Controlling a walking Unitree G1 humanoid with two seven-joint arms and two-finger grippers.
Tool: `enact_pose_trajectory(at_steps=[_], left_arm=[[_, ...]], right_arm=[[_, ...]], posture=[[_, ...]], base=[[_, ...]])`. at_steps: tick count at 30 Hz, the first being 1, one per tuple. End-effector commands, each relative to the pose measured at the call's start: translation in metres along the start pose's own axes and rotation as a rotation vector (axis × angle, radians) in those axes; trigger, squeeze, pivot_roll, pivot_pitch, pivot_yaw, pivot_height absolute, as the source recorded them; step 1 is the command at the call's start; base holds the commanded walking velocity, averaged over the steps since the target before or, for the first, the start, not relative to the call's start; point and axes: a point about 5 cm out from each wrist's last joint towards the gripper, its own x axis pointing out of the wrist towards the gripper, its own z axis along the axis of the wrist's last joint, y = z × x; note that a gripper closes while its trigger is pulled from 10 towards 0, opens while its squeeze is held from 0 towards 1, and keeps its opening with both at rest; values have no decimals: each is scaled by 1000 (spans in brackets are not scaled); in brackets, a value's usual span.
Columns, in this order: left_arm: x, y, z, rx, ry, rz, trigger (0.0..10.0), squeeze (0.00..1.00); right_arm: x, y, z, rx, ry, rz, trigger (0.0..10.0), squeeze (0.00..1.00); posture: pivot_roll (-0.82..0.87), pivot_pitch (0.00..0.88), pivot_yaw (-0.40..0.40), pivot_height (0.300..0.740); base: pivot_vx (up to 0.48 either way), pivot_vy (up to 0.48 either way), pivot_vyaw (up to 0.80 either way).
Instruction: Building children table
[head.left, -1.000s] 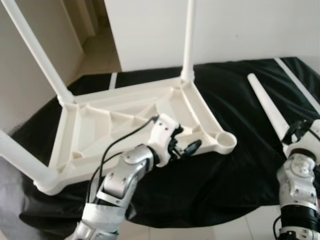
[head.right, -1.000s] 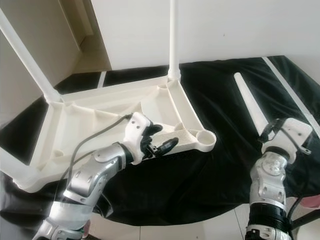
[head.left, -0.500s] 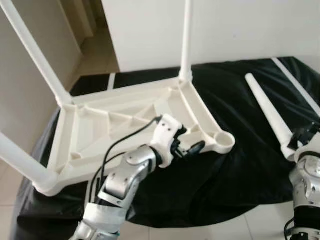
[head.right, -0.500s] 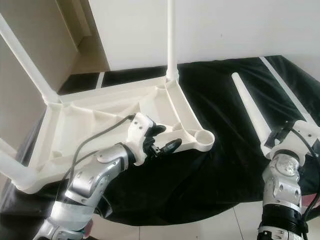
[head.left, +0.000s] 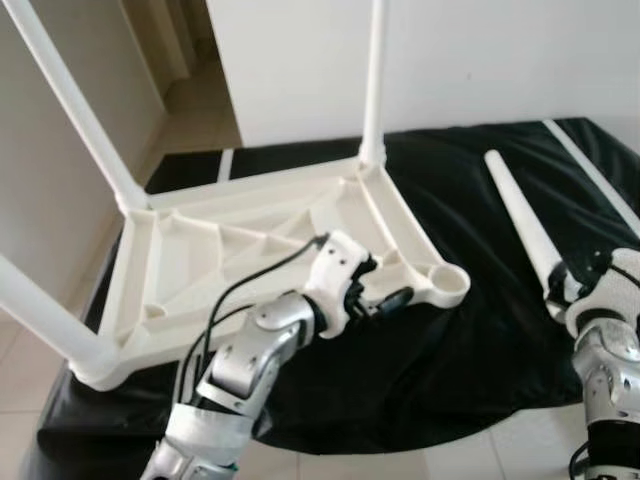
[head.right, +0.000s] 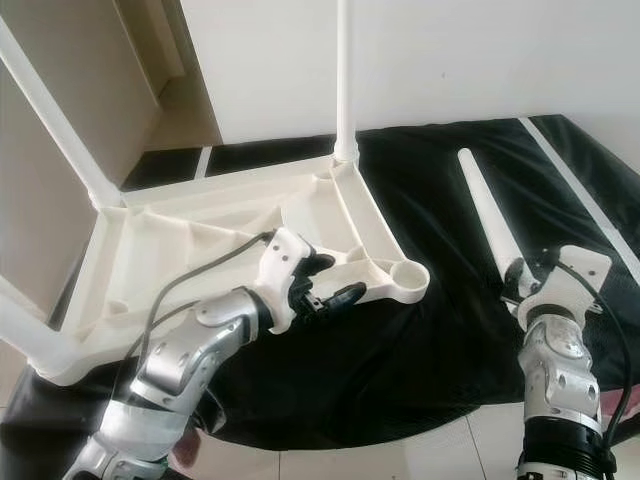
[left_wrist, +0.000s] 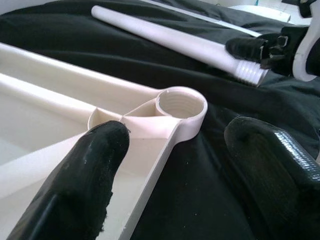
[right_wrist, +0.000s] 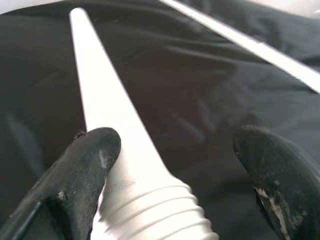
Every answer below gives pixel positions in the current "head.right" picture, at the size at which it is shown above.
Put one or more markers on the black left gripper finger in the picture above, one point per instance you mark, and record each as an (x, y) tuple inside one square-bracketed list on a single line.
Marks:
[(345, 297), (318, 263)]

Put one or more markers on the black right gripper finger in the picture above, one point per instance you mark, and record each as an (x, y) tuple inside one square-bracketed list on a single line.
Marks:
[(513, 282)]

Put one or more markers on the white plastic table top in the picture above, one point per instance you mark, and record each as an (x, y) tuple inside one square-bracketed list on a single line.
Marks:
[(170, 260)]

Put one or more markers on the black cloth table cover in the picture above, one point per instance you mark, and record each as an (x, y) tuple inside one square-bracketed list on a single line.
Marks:
[(420, 360)]

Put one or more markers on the pink object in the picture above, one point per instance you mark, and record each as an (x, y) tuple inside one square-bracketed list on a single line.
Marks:
[(622, 405), (186, 452)]

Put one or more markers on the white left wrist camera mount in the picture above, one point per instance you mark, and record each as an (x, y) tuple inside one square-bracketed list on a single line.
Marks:
[(285, 275)]

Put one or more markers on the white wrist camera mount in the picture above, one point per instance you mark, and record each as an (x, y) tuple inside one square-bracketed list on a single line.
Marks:
[(285, 275), (575, 285)]

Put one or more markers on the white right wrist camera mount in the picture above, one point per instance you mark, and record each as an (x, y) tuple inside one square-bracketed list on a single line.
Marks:
[(575, 285)]

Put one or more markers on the beige door frame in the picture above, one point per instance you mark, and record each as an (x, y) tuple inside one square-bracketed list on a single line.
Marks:
[(160, 40)]

